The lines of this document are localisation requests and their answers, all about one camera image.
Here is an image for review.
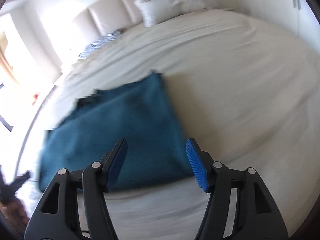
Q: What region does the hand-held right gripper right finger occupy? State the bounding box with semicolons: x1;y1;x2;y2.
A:
185;138;289;240

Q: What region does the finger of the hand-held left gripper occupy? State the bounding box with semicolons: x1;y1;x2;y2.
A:
11;170;31;187

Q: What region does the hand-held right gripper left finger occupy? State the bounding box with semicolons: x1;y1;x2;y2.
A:
24;137;128;240

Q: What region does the dark green sweater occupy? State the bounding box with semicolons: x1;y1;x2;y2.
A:
39;72;198;193

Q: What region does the person's left hand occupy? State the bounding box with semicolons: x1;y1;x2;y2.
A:
4;199;26;227

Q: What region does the window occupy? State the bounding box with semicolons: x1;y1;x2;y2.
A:
0;12;18;133

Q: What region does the bed with beige sheet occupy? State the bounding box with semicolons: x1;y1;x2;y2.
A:
15;9;320;240

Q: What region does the zebra print pillow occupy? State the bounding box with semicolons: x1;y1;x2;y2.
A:
79;29;123;58

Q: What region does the cream padded headboard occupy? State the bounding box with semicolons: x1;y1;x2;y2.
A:
72;0;155;37

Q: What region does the white wardrobe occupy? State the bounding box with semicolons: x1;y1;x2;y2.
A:
212;0;320;30

